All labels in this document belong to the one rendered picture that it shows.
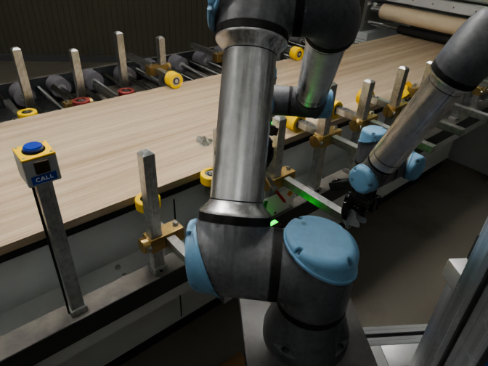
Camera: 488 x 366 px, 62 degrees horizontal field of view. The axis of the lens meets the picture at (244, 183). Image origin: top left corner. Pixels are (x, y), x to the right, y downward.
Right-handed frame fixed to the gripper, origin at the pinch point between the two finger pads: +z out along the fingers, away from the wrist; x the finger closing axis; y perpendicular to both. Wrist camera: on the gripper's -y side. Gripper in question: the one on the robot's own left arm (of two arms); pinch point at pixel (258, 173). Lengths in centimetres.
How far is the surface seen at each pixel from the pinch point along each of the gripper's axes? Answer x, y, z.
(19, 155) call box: -29, 57, -24
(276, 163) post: -0.8, -16.0, 3.8
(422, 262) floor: 60, -109, 96
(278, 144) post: -0.8, -16.0, -3.8
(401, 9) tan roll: -13, -268, -15
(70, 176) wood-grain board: -58, 26, 8
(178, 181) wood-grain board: -26.4, 7.4, 8.5
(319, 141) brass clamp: 7.2, -36.4, 1.6
